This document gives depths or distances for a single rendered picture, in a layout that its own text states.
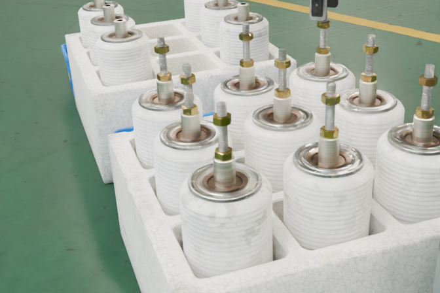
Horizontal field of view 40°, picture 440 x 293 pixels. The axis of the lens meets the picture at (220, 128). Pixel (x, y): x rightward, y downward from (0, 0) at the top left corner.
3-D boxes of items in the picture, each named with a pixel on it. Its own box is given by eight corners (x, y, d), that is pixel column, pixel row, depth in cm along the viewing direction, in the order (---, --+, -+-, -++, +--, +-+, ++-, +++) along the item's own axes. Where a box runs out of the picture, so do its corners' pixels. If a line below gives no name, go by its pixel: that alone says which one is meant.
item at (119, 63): (150, 112, 123) (141, 26, 115) (162, 132, 114) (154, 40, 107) (103, 121, 120) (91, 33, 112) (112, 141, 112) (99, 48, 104)
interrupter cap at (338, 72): (338, 63, 93) (338, 59, 92) (356, 81, 86) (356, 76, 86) (290, 68, 92) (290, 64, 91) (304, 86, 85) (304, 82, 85)
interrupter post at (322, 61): (327, 70, 90) (328, 50, 89) (332, 76, 88) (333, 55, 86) (311, 72, 90) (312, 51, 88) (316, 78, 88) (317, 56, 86)
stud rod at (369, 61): (367, 93, 77) (371, 36, 74) (361, 91, 78) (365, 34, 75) (373, 91, 78) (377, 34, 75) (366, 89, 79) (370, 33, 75)
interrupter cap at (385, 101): (379, 121, 74) (380, 116, 74) (326, 106, 79) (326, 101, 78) (406, 101, 79) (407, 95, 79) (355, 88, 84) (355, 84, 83)
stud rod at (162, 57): (166, 91, 81) (162, 37, 78) (160, 91, 81) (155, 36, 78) (170, 89, 82) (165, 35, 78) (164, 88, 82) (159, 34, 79)
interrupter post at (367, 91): (370, 108, 77) (372, 85, 76) (353, 104, 79) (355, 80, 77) (379, 103, 79) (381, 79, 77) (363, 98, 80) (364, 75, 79)
